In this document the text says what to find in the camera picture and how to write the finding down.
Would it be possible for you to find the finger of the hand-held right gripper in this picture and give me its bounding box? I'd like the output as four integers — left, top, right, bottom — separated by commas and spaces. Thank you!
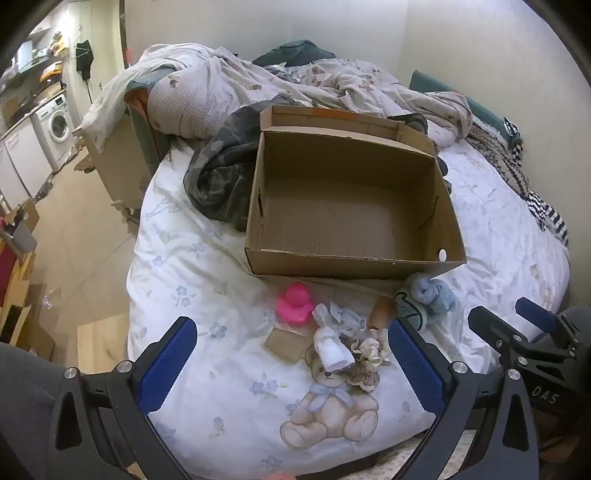
467, 305, 528, 357
515, 297, 579, 348

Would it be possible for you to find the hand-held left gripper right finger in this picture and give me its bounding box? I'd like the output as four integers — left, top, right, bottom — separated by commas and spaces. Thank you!
388, 318, 542, 480

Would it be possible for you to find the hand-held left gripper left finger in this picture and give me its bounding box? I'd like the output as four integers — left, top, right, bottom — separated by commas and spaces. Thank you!
46, 316, 199, 480

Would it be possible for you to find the cream fabric flower scrunchie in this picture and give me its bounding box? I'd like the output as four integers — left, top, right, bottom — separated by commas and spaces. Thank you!
352, 338, 393, 371

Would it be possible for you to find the brown lace scrunchie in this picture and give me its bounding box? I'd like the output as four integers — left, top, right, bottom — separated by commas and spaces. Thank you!
345, 364, 383, 396

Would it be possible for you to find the tan cylindrical cup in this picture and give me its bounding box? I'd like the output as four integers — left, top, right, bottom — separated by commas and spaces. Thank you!
369, 295, 397, 331

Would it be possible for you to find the light blue plush toy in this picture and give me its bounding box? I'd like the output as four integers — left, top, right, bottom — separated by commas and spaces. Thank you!
396, 272, 461, 331

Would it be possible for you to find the white sock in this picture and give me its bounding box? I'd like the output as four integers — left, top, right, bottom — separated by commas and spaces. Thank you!
314, 323, 356, 375

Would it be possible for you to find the cardboard piece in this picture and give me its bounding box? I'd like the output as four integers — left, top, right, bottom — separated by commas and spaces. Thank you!
264, 327, 317, 364

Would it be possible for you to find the pink rubber duck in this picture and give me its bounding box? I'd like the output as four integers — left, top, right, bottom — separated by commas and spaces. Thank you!
276, 281, 317, 326

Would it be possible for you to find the brown cardboard box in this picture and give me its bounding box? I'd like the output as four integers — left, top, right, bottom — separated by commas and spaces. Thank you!
244, 104, 467, 280

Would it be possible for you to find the clear plastic packet with label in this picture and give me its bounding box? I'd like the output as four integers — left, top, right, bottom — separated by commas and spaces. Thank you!
312, 302, 368, 334

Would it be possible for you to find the white floral bed sheet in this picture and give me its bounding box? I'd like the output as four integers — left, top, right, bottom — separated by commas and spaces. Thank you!
126, 137, 572, 468

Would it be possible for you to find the person's grey garment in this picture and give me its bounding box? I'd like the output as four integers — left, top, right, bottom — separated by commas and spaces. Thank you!
0, 342, 66, 480

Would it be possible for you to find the wooden rack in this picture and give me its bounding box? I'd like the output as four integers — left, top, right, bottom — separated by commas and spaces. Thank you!
0, 251, 57, 361

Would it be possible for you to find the black and white patterned blanket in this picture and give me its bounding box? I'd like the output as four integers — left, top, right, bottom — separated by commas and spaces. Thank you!
465, 117, 571, 246

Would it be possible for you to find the red bag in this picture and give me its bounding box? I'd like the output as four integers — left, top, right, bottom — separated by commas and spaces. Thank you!
0, 249, 20, 302

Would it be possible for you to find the grey bin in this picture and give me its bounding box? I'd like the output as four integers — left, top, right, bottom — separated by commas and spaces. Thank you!
13, 225, 38, 253

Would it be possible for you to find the camouflage jacket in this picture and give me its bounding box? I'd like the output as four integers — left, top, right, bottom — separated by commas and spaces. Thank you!
183, 95, 297, 232

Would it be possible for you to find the dark green pillow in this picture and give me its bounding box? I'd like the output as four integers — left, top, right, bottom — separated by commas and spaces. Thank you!
408, 69, 522, 145
252, 40, 337, 68

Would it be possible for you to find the white cabinet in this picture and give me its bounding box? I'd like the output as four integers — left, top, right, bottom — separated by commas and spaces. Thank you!
0, 122, 54, 205

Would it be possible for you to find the white washing machine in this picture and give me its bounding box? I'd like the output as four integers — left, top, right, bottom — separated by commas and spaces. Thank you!
34, 94, 75, 145

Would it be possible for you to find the beige floral quilt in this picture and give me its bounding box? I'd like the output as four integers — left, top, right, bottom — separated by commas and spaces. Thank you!
73, 43, 472, 149

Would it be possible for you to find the black hanging garment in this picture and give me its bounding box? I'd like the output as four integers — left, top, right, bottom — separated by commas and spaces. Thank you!
75, 40, 96, 80

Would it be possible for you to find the beige wooden bed frame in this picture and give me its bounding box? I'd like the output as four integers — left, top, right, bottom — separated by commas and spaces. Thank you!
73, 108, 160, 228

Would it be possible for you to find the cluttered wall shelf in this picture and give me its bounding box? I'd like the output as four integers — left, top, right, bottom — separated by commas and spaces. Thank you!
0, 25, 71, 94

